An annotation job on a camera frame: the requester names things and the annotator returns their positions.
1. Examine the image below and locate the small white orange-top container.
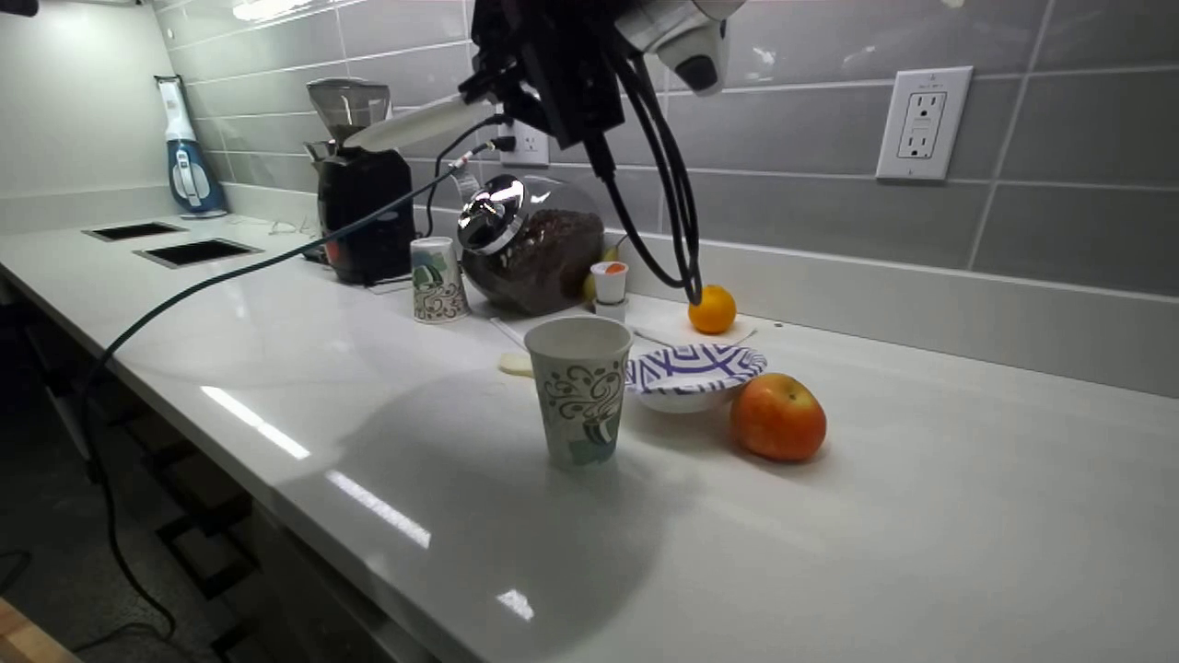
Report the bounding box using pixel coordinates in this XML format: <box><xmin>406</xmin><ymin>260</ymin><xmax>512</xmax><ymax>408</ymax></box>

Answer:
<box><xmin>591</xmin><ymin>258</ymin><xmax>629</xmax><ymax>307</ymax></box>

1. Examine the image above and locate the blue patterned paper bowl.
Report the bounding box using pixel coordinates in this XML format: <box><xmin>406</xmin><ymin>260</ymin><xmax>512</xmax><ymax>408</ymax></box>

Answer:
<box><xmin>627</xmin><ymin>341</ymin><xmax>767</xmax><ymax>412</ymax></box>

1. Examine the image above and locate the white wall outlet with plugs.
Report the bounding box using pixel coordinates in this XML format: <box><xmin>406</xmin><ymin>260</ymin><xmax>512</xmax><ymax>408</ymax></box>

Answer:
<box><xmin>505</xmin><ymin>121</ymin><xmax>549</xmax><ymax>168</ymax></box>

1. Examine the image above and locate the small orange fruit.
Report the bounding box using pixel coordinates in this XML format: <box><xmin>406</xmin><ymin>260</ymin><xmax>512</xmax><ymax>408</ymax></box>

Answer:
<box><xmin>689</xmin><ymin>285</ymin><xmax>738</xmax><ymax>334</ymax></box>

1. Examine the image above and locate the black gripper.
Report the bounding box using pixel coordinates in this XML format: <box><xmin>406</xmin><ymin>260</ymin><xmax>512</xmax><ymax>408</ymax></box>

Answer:
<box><xmin>457</xmin><ymin>0</ymin><xmax>635</xmax><ymax>146</ymax></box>

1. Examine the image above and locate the black coffee grinder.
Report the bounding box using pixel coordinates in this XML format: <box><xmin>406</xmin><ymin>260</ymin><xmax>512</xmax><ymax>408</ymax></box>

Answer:
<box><xmin>308</xmin><ymin>79</ymin><xmax>414</xmax><ymax>285</ymax></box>

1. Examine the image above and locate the upright patterned paper cup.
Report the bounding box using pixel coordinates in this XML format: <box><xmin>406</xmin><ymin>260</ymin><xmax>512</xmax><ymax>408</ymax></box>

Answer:
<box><xmin>523</xmin><ymin>318</ymin><xmax>629</xmax><ymax>473</ymax></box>

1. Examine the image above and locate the upside-down patterned paper cup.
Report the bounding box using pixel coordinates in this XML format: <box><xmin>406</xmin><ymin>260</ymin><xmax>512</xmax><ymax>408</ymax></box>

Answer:
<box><xmin>409</xmin><ymin>236</ymin><xmax>465</xmax><ymax>322</ymax></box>

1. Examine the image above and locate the large red orange apple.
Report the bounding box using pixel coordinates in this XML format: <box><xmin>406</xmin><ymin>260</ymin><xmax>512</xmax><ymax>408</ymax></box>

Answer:
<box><xmin>728</xmin><ymin>373</ymin><xmax>825</xmax><ymax>464</ymax></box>

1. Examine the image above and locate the black power cable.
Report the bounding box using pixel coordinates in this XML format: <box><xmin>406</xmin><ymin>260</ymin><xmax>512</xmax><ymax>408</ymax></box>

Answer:
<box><xmin>69</xmin><ymin>109</ymin><xmax>521</xmax><ymax>641</ymax></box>

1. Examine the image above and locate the glass jar with chrome lid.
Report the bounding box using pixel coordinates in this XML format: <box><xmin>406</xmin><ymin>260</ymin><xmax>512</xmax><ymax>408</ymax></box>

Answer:
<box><xmin>457</xmin><ymin>174</ymin><xmax>604</xmax><ymax>318</ymax></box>

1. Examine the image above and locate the white paper plate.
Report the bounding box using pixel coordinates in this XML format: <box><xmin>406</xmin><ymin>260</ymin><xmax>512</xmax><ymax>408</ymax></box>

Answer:
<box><xmin>345</xmin><ymin>94</ymin><xmax>497</xmax><ymax>152</ymax></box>

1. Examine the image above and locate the white wall outlet right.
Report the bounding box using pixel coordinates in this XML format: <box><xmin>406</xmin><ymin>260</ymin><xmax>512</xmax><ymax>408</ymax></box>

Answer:
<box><xmin>874</xmin><ymin>66</ymin><xmax>971</xmax><ymax>185</ymax></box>

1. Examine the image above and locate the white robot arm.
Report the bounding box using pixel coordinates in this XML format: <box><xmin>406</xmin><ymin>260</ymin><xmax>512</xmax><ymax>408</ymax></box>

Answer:
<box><xmin>462</xmin><ymin>0</ymin><xmax>744</xmax><ymax>146</ymax></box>

